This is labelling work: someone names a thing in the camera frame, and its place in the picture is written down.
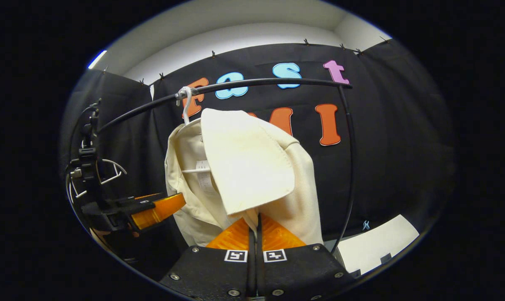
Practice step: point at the white plastic hanger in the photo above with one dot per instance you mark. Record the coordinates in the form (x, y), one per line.
(114, 165)
(187, 104)

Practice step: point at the small blue clip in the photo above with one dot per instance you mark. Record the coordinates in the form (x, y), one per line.
(365, 225)

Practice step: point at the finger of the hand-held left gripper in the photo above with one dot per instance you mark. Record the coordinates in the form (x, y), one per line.
(160, 211)

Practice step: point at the cream collared shirt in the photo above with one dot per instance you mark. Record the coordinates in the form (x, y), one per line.
(248, 167)

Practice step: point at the narrow ceiling light strip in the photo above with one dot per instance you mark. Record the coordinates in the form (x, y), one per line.
(97, 59)

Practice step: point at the black clothes rack rail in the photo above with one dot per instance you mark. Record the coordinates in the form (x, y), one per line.
(256, 83)

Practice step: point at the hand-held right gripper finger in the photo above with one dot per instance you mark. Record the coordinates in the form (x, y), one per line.
(260, 271)
(251, 271)

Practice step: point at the black backdrop cloth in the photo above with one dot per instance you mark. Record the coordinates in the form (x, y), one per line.
(386, 146)

